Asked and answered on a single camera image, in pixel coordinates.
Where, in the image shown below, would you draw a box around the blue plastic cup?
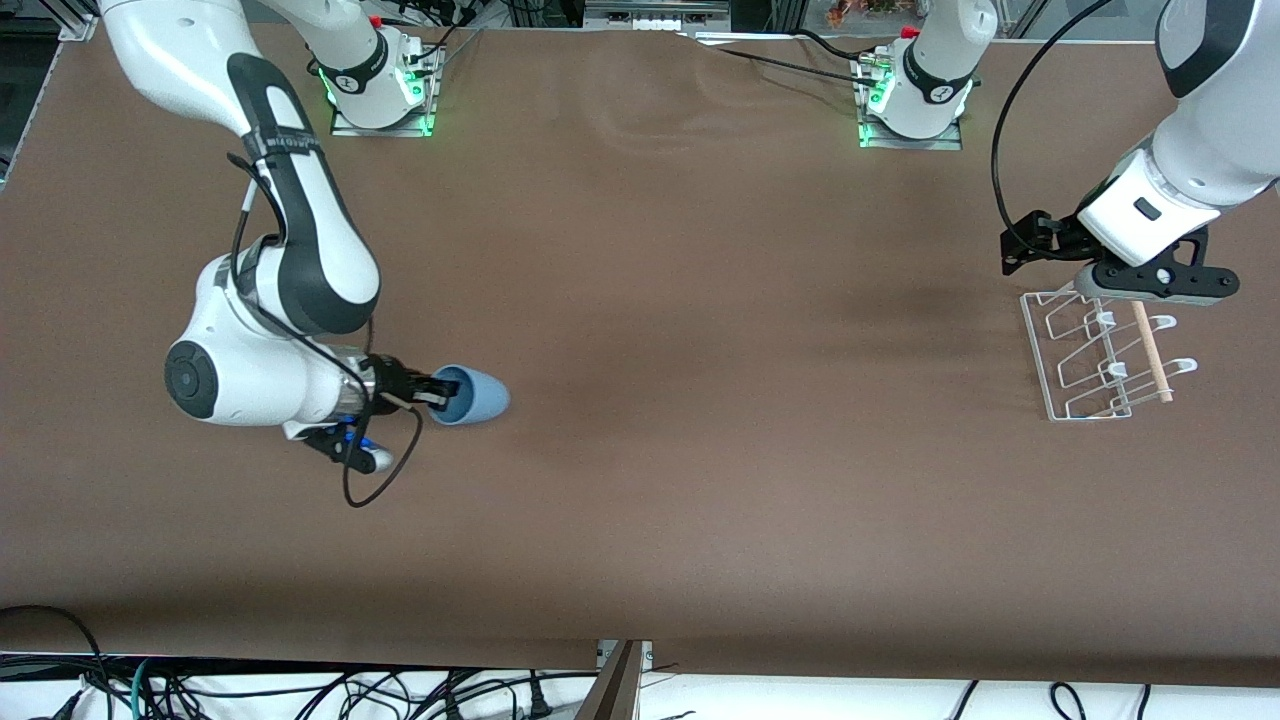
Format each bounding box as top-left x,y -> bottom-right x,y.
427,364 -> 512,427

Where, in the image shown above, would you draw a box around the brown table cover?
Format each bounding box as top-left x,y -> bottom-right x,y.
0,18 -> 1280,691

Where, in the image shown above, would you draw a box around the dark wooden beam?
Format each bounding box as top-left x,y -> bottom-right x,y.
572,642 -> 643,720

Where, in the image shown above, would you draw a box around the aluminium corner profile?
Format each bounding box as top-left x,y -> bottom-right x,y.
58,0 -> 103,43

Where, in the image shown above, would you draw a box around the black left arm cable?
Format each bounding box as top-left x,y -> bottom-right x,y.
990,0 -> 1113,259

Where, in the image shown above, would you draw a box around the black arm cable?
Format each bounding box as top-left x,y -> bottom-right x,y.
226,150 -> 423,510
990,0 -> 1113,259

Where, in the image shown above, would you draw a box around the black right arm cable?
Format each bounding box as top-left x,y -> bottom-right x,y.
226,150 -> 423,510

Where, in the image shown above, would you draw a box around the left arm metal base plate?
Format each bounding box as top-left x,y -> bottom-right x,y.
857,52 -> 964,152

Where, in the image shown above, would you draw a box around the white wire cup rack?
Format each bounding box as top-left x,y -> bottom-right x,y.
1020,278 -> 1199,423

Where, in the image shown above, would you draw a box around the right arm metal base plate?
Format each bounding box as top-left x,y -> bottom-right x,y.
330,42 -> 439,139

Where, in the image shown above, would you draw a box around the tangled black floor cables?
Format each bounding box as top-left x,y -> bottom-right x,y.
150,668 -> 601,720

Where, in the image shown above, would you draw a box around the long black tabletop cable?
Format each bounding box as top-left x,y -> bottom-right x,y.
678,28 -> 881,81

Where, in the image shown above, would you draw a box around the black looped floor cable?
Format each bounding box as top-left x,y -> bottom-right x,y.
0,604 -> 113,720

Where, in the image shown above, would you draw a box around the aluminium frame rail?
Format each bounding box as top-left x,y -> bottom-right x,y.
584,0 -> 733,33

